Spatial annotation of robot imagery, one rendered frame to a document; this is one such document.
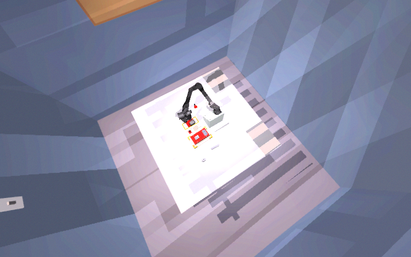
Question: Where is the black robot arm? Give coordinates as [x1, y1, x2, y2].
[178, 83, 222, 123]

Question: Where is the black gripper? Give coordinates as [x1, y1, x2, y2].
[186, 115, 196, 126]

